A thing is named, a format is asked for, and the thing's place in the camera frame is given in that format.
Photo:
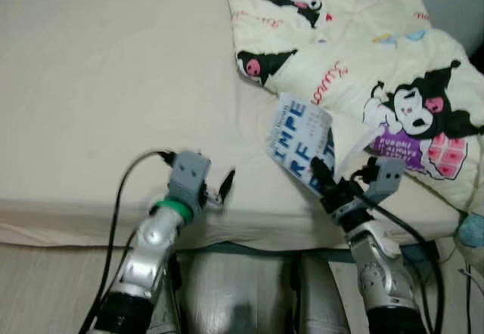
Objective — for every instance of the silver robot leg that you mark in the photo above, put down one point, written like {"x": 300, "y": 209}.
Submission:
{"x": 325, "y": 304}
{"x": 174, "y": 307}

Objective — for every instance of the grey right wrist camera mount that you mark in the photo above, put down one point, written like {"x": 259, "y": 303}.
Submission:
{"x": 387, "y": 179}

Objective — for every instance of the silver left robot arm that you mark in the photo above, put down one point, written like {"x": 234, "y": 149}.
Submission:
{"x": 147, "y": 258}

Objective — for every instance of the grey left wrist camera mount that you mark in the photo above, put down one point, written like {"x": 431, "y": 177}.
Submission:
{"x": 189, "y": 171}

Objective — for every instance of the white blue lettered book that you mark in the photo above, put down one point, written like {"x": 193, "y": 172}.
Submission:
{"x": 299, "y": 134}

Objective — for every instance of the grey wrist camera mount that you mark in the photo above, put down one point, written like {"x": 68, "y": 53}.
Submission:
{"x": 387, "y": 179}
{"x": 189, "y": 171}

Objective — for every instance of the silver left robot leg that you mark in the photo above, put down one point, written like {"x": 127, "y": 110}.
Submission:
{"x": 174, "y": 307}

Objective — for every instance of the cream Kuromi print blanket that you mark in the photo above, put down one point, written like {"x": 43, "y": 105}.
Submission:
{"x": 355, "y": 54}

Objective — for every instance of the silver right robot leg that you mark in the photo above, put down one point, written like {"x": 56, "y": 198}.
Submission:
{"x": 325, "y": 304}

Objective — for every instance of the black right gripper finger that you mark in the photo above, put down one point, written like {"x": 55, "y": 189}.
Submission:
{"x": 324, "y": 177}

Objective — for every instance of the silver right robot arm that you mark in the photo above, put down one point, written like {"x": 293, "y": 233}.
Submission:
{"x": 378, "y": 266}

